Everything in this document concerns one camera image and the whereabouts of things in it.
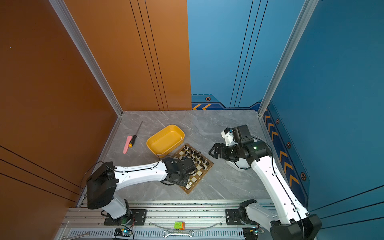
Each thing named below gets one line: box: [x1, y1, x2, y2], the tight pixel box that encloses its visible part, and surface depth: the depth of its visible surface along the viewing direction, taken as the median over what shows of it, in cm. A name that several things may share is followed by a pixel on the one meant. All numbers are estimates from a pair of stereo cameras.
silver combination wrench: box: [162, 230, 195, 238], surface depth 71 cm
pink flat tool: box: [122, 135, 133, 154], surface depth 102 cm
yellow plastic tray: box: [146, 124, 186, 158], surface depth 104 cm
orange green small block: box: [174, 221, 185, 230], surface depth 71 cm
